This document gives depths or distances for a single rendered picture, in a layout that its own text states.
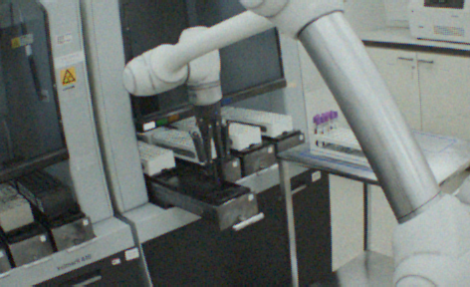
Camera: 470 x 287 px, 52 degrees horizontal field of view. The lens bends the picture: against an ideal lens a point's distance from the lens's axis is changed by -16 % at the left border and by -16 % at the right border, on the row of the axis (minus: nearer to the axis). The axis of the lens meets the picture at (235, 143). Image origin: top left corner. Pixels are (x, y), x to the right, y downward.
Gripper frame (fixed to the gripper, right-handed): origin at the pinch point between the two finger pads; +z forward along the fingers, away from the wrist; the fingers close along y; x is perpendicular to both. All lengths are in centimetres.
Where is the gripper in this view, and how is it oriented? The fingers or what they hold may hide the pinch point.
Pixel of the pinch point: (216, 171)
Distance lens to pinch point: 161.0
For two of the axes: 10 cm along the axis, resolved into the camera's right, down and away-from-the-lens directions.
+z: 1.3, 9.5, 2.9
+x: 6.4, 1.4, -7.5
